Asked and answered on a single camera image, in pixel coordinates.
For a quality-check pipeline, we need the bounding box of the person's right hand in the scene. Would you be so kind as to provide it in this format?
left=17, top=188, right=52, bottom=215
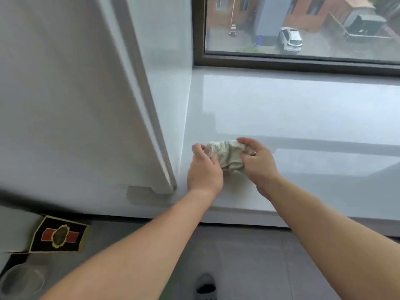
left=236, top=137, right=282, bottom=190

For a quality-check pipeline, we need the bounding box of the person's left hand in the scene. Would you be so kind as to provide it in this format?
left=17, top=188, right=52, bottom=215
left=187, top=142, right=224, bottom=198

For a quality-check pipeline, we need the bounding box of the white cleaning cloth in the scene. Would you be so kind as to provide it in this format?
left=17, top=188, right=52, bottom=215
left=203, top=140, right=257, bottom=175

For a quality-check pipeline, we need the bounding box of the person's left forearm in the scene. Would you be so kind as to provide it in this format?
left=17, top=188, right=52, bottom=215
left=40, top=187, right=218, bottom=300

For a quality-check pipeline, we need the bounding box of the person's right forearm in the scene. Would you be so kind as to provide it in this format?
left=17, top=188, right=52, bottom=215
left=257, top=175, right=400, bottom=300

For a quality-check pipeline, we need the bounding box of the grey perforated left slipper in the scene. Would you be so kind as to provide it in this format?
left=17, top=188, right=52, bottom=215
left=195, top=273, right=218, bottom=300

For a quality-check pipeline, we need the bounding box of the white parked suv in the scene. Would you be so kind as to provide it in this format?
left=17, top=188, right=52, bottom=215
left=277, top=26, right=303, bottom=54

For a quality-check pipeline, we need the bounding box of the grey building block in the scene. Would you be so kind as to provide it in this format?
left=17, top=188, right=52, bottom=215
left=253, top=0, right=293, bottom=46

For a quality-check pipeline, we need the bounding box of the red brick building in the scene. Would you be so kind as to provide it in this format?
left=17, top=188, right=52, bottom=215
left=207, top=0, right=260, bottom=28

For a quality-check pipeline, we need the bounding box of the brick building with roof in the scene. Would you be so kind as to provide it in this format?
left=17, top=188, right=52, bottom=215
left=284, top=0, right=376, bottom=33

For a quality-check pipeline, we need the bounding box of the black yellow-edged box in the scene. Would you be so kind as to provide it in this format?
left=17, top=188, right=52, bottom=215
left=28, top=215, right=90, bottom=254

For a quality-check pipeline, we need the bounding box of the black baseboard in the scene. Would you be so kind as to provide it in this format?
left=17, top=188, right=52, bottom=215
left=0, top=187, right=91, bottom=278

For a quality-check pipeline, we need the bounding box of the dark brown window frame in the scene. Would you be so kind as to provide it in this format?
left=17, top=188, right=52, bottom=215
left=191, top=0, right=400, bottom=77

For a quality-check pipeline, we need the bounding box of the clear plastic cup with handle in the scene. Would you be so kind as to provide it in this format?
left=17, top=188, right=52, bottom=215
left=0, top=262, right=48, bottom=300

